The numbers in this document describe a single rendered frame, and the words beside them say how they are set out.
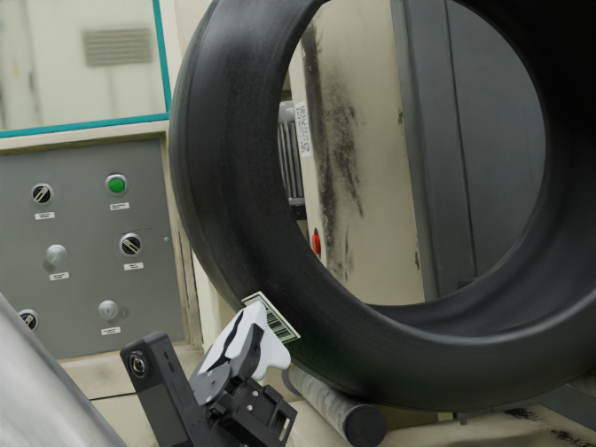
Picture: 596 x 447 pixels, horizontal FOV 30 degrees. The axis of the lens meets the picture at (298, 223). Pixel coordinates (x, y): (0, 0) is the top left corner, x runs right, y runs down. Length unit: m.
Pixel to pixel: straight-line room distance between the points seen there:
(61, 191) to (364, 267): 0.57
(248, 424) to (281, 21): 0.38
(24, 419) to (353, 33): 0.94
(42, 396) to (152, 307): 1.17
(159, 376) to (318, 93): 0.63
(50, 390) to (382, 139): 0.90
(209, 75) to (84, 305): 0.82
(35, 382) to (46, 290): 1.16
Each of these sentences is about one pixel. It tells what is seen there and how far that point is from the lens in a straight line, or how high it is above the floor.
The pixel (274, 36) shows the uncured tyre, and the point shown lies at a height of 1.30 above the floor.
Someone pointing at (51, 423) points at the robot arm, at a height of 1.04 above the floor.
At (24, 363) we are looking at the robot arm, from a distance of 0.69.
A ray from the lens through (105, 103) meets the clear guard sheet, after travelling 1.82.
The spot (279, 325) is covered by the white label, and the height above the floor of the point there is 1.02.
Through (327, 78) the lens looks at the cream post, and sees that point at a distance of 1.49.
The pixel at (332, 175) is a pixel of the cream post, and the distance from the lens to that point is 1.49.
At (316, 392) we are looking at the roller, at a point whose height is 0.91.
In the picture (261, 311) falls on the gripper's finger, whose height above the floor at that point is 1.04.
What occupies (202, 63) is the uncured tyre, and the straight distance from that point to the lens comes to 1.10.
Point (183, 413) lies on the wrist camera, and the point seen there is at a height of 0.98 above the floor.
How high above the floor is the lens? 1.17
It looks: 3 degrees down
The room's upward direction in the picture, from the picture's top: 7 degrees counter-clockwise
